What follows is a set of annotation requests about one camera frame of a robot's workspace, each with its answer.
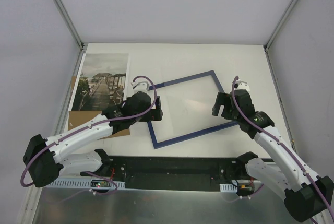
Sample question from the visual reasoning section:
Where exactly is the white cable duct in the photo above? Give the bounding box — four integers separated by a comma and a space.
46, 178, 125, 190
219, 184, 238, 193

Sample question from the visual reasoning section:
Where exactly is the pier landscape photo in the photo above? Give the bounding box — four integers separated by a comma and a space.
69, 53, 130, 111

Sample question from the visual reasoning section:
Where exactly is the right white cable duct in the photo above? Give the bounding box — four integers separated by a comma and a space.
219, 184, 238, 193

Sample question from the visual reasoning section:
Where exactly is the transparent plastic sheet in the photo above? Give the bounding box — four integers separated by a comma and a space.
152, 76, 230, 142

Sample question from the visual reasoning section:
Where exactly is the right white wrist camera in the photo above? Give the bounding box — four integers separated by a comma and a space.
233, 80, 250, 92

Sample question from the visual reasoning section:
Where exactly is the left white cable duct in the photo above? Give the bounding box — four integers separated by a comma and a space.
46, 178, 125, 190

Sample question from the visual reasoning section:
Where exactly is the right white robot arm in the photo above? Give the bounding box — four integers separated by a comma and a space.
212, 89, 333, 222

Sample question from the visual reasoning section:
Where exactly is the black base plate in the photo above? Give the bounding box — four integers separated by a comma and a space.
94, 156, 251, 192

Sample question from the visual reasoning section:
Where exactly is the brown cardboard backing board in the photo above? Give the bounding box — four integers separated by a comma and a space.
67, 75, 130, 138

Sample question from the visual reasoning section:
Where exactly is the left aluminium corner post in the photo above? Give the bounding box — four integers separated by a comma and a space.
53, 0, 84, 49

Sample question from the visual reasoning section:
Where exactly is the blue wooden picture frame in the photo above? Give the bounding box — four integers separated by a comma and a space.
147, 70, 237, 149

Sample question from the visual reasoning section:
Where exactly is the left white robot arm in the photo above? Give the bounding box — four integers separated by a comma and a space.
20, 91, 163, 187

